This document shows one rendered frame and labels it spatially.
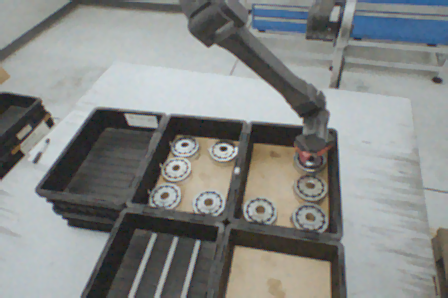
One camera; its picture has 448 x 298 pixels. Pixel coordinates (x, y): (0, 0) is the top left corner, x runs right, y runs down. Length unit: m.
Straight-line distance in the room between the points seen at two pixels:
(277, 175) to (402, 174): 0.51
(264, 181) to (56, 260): 0.74
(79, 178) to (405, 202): 1.15
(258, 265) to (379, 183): 0.60
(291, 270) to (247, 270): 0.12
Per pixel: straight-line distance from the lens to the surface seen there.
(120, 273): 0.97
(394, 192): 1.28
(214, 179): 1.05
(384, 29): 2.87
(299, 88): 0.82
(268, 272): 0.90
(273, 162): 1.09
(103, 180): 1.16
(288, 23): 2.86
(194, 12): 0.66
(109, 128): 1.33
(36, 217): 1.36
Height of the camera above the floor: 1.68
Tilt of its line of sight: 48 degrees down
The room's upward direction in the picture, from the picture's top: 5 degrees counter-clockwise
